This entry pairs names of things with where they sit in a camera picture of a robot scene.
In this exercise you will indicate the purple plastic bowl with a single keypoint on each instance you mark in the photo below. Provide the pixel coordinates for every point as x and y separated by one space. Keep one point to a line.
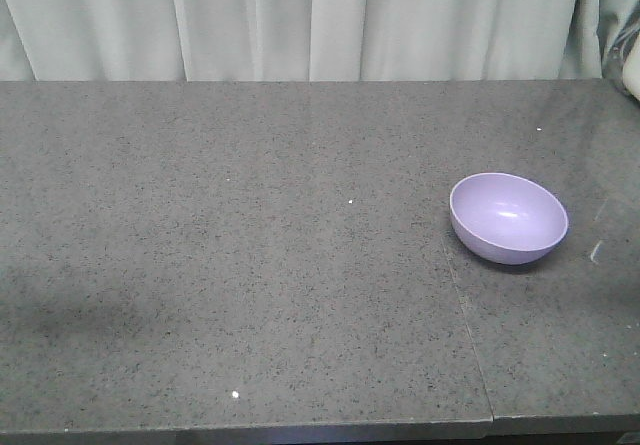
506 219

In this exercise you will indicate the white rice cooker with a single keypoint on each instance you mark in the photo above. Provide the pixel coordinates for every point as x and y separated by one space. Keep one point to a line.
631 71

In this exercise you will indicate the white curtain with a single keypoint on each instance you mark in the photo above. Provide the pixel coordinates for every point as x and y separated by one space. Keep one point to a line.
312 40

